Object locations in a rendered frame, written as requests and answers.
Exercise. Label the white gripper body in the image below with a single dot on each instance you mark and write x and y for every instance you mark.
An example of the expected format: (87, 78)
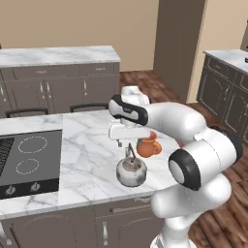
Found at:
(129, 132)

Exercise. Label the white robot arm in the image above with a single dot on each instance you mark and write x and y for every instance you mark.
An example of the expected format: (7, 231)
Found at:
(193, 151)

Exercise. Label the orange jug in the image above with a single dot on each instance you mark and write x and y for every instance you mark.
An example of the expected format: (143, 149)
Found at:
(147, 148)

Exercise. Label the grey kettle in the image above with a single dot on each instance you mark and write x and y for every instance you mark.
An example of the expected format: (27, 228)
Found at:
(131, 172)

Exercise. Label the black chair back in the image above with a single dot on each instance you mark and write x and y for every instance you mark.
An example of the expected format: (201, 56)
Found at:
(25, 111)
(88, 106)

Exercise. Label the grey drawer front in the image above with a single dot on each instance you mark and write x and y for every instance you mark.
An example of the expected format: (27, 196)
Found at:
(103, 206)

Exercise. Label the grey cupboard run marble top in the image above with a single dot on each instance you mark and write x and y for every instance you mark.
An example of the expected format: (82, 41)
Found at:
(58, 77)

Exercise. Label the black hob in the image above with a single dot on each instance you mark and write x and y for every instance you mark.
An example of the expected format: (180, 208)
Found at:
(30, 163)

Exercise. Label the grey cupboard door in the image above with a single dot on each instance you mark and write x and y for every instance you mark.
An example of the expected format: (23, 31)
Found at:
(129, 234)
(51, 231)

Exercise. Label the black hob knob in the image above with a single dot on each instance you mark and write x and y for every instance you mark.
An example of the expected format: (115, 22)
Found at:
(9, 191)
(35, 186)

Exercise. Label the dark grey cupboard run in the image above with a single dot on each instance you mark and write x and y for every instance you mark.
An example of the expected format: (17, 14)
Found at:
(223, 93)

